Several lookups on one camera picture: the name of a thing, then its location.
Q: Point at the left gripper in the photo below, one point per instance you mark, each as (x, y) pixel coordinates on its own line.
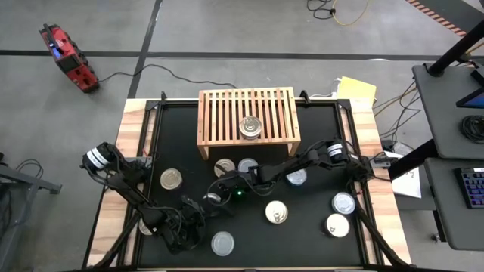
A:
(179, 230)

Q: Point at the black metal post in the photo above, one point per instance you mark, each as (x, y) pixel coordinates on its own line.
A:
(453, 51)

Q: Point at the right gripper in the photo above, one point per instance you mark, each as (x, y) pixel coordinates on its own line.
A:
(242, 181)

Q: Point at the black metal beam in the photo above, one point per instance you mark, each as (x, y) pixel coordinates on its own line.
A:
(410, 160)

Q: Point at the grey metal stand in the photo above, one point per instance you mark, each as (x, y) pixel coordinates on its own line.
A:
(30, 181)

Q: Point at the Wild Planet pink salmon can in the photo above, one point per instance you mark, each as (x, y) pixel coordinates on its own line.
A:
(276, 212)
(250, 127)
(224, 167)
(171, 179)
(336, 226)

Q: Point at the Bumble Bee light tuna can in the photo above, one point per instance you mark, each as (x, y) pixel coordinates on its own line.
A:
(246, 163)
(222, 243)
(211, 197)

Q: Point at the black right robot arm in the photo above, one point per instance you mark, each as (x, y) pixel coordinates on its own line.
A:
(317, 156)

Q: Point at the black tablet screen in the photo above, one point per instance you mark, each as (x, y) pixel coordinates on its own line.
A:
(474, 99)

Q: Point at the white paper sheet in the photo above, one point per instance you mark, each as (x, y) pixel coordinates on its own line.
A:
(408, 183)

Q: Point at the teal label seafood can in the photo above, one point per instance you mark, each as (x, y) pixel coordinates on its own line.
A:
(298, 178)

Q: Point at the black keyboard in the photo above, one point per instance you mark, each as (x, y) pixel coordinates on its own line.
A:
(472, 189)

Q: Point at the red tool case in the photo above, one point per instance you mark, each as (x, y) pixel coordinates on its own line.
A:
(70, 60)

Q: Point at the grey side desk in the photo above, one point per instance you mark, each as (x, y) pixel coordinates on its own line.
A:
(442, 113)
(446, 211)

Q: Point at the black metal table frame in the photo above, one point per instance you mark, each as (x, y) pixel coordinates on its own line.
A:
(181, 101)

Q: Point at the wooden slatted shelf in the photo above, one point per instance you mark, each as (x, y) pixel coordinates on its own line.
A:
(227, 143)

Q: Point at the yellow paper sheet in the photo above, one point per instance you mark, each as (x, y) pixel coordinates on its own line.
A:
(355, 90)

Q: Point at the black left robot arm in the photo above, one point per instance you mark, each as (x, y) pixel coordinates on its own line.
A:
(125, 187)

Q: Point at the silver lid seafood can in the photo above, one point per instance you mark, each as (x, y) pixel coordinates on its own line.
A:
(343, 203)

